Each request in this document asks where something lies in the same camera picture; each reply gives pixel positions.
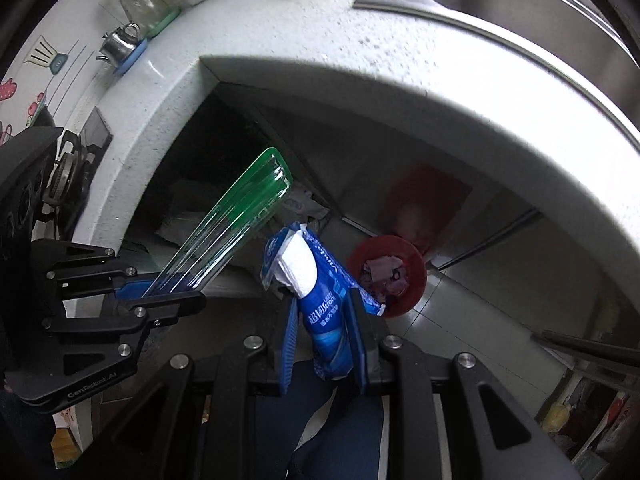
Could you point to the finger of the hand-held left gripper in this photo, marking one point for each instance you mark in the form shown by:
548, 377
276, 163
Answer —
165, 307
85, 265

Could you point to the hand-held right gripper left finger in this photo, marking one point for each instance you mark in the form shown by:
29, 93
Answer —
289, 350

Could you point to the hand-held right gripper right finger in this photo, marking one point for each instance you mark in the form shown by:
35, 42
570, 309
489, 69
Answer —
359, 345

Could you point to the blue tissue packet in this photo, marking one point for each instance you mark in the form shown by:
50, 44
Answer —
320, 310

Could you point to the red trash bin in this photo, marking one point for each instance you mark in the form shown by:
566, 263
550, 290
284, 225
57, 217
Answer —
410, 270

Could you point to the clear green-ended plastic package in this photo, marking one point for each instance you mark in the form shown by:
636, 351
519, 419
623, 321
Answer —
235, 210

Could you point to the person's blue trouser leg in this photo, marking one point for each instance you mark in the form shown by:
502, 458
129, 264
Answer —
320, 435

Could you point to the gas stove burner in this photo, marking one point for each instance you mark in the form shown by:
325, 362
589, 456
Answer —
95, 132

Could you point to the blue saucer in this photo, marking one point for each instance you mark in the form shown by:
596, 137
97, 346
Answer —
132, 60

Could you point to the small steel teapot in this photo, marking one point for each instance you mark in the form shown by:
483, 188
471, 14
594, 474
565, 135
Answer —
117, 45

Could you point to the clear glass carafe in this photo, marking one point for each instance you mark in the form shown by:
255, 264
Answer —
135, 5

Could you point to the green plastic tray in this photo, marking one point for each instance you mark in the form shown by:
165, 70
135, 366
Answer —
167, 20

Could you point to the fruit wall sticker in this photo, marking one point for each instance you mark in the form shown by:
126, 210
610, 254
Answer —
37, 107

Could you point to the pink wall sticker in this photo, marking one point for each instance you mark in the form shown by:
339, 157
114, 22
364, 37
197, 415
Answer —
7, 91

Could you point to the spatula wall sticker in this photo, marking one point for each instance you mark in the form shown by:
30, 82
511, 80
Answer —
47, 55

